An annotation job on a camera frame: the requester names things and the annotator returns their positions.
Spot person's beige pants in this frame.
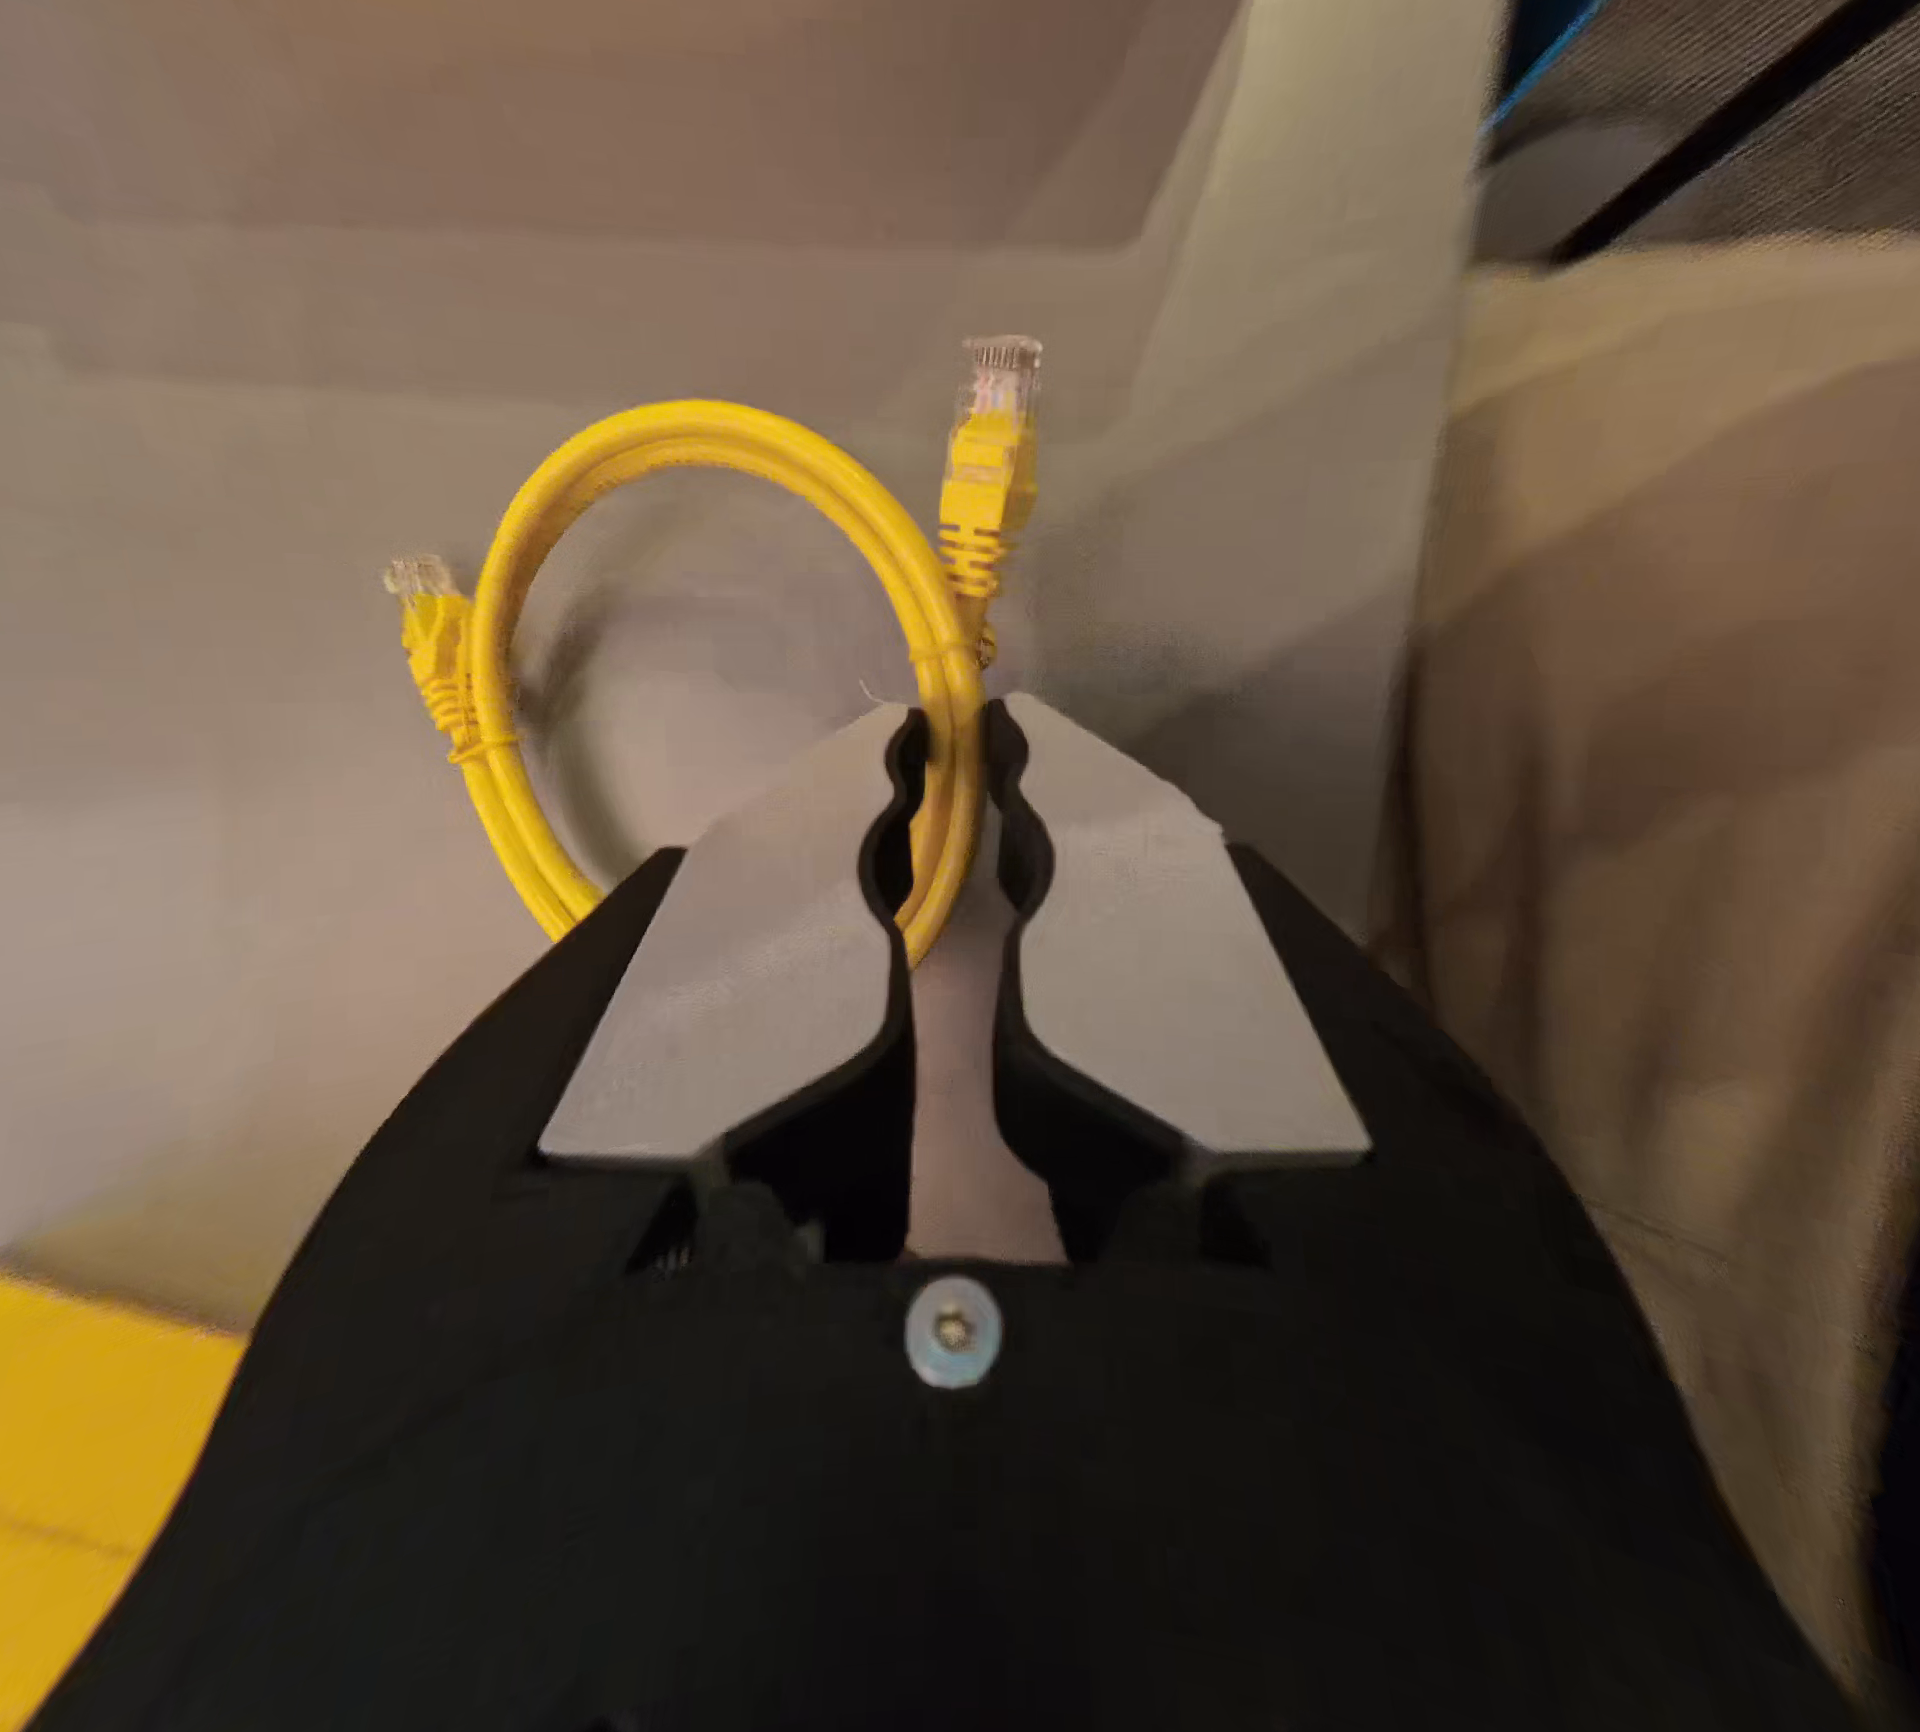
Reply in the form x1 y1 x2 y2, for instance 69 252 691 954
1380 245 1920 1704

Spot yellow ethernet cable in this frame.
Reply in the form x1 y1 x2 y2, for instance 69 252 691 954
381 334 1044 970

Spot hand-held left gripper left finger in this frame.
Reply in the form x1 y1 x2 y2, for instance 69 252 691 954
536 703 932 1172

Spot yellow plastic bin with divider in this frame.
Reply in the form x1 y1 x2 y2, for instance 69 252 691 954
0 1273 249 1732

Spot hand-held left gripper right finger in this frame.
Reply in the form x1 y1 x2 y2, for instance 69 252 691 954
982 692 1373 1164

